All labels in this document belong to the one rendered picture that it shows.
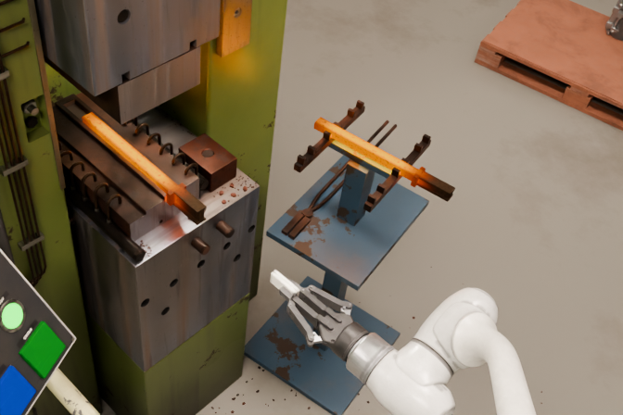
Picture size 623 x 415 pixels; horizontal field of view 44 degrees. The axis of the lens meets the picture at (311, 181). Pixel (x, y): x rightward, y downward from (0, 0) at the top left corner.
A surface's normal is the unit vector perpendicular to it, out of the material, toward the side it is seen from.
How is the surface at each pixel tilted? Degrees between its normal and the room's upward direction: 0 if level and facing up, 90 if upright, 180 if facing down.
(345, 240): 0
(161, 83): 90
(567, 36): 0
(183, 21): 90
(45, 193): 90
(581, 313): 0
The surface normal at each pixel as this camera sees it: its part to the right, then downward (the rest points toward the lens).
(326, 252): 0.11, -0.69
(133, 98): 0.73, 0.55
